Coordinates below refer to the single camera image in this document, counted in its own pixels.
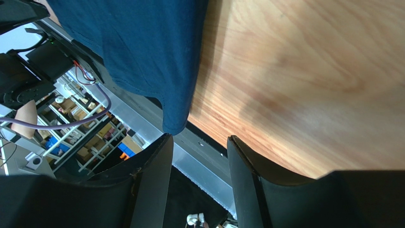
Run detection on navy blue t shirt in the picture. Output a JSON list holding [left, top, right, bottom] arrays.
[[48, 0, 208, 135]]

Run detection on aluminium front rail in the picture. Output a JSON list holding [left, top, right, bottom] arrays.
[[84, 60, 237, 219]]

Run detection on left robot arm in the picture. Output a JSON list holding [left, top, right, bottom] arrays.
[[0, 0, 102, 110]]

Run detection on storage shelf with boxes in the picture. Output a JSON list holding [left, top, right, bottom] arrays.
[[34, 73, 146, 174]]

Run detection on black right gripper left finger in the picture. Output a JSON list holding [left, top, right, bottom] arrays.
[[0, 133, 174, 228]]

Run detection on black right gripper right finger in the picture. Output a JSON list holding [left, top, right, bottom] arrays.
[[227, 135, 405, 228]]

